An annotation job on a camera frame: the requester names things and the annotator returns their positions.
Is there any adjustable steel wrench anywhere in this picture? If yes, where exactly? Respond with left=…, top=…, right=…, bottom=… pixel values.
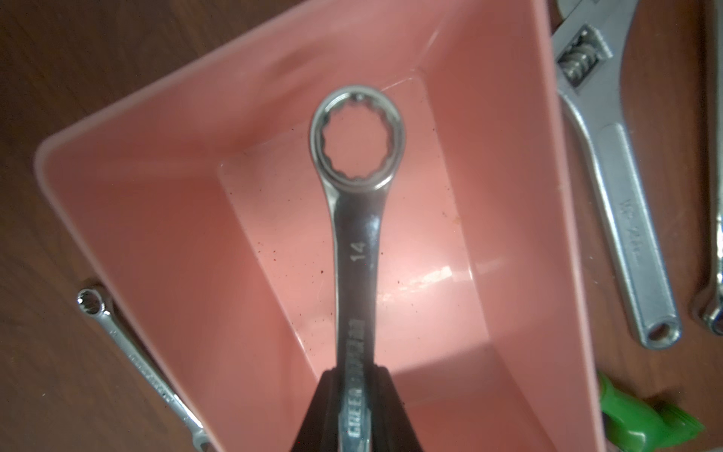
left=553, top=1, right=683, bottom=350

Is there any pink plastic storage box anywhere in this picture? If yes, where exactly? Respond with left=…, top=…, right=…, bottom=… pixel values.
left=35, top=1, right=604, bottom=451

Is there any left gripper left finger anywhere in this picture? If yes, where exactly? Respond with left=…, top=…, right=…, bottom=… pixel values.
left=290, top=367, right=341, bottom=452

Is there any long combination wrench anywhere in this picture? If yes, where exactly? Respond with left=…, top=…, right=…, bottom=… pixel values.
left=693, top=1, right=722, bottom=337

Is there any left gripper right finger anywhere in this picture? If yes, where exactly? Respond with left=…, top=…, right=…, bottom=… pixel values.
left=371, top=365, right=423, bottom=452

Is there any green toy drill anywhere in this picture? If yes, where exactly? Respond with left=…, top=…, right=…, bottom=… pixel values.
left=597, top=372, right=705, bottom=451

